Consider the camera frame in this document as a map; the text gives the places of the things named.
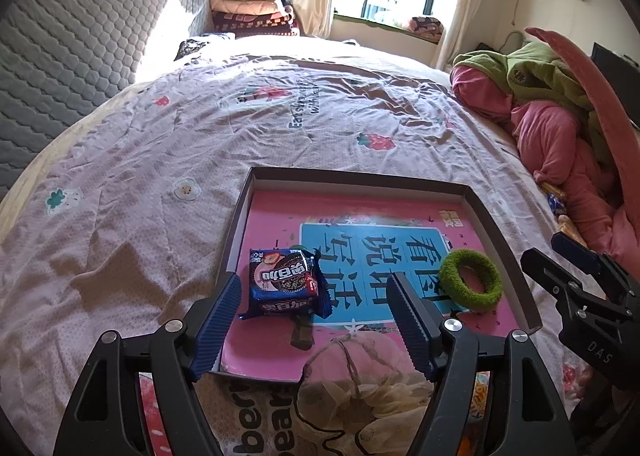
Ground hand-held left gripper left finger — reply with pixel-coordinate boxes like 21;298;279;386
55;272;243;456

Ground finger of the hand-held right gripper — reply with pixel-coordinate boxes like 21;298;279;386
520;249;593;309
551;232;621;287

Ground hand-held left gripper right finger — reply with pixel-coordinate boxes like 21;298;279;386
385;272;578;456

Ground cream mesh drawstring pouch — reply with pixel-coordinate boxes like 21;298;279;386
292;329;441;456

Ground shallow grey cardboard box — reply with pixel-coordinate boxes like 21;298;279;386
217;166;543;382

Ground small wrapped snack packets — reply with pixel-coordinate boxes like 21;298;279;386
542;181;587;247

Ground blue cookie packet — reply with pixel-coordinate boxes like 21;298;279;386
237;245;328;322

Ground pink garment heap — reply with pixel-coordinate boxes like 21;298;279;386
450;64;640;277

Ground pink and blue picture book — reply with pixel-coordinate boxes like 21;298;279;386
222;189;528;379

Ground pink curved cushion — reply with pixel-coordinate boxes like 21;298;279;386
525;26;640;154

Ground green jacket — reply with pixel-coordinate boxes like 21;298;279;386
452;41;618;159

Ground black television screen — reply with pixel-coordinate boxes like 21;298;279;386
592;42;640;84

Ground dark patterned cloth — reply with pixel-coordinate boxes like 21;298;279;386
172;34;236;62

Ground dark red patterned folded blanket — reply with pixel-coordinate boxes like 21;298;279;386
210;6;301;37

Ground grey quilted mattress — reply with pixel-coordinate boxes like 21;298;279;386
0;0;211;197

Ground green fuzzy hair tie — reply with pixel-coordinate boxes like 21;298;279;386
439;249;503;313

